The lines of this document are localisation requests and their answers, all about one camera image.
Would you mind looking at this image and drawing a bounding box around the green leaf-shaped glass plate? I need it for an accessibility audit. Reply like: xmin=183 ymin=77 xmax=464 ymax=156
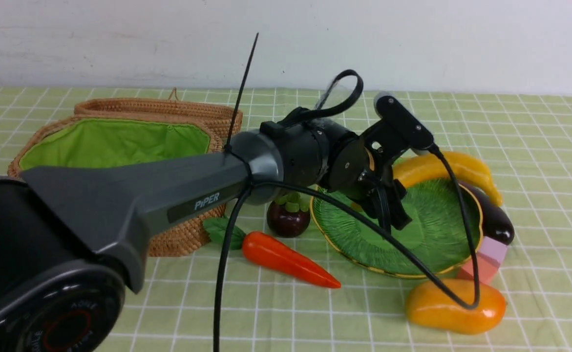
xmin=310 ymin=170 xmax=470 ymax=279

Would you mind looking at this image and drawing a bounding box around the salmon pink cube block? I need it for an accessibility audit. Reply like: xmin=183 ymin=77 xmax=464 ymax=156
xmin=456 ymin=252 xmax=500 ymax=285

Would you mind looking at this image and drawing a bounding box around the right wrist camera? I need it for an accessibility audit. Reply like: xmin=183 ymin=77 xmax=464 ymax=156
xmin=374 ymin=91 xmax=435 ymax=158

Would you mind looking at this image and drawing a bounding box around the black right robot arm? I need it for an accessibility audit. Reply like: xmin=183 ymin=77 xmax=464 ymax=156
xmin=0 ymin=119 xmax=377 ymax=352

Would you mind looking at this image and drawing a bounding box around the dark purple eggplant toy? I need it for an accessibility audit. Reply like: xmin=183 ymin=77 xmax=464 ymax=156
xmin=459 ymin=181 xmax=515 ymax=246

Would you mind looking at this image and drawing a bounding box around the green checkered tablecloth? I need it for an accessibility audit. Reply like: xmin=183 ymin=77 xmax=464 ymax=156
xmin=0 ymin=87 xmax=572 ymax=352

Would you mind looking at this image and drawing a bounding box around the orange carrot toy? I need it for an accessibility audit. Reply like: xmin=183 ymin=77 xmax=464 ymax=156
xmin=229 ymin=225 xmax=341 ymax=289

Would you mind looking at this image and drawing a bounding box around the light purple cube block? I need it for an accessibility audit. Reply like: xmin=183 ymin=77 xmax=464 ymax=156
xmin=477 ymin=237 xmax=508 ymax=268

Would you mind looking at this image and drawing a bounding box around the dark purple mangosteen toy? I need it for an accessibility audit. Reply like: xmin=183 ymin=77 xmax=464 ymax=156
xmin=266 ymin=192 xmax=311 ymax=238

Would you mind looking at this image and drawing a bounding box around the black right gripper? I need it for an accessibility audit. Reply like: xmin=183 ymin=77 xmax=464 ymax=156
xmin=327 ymin=134 xmax=412 ymax=234

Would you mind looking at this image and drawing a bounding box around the orange mango toy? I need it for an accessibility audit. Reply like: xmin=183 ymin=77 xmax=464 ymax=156
xmin=405 ymin=281 xmax=507 ymax=335

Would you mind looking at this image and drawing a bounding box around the woven wicker basket green lining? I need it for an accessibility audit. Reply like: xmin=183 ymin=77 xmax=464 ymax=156
xmin=7 ymin=115 xmax=244 ymax=262

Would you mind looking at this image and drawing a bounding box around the yellow banana toy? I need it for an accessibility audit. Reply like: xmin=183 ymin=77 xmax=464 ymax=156
xmin=393 ymin=151 xmax=503 ymax=206

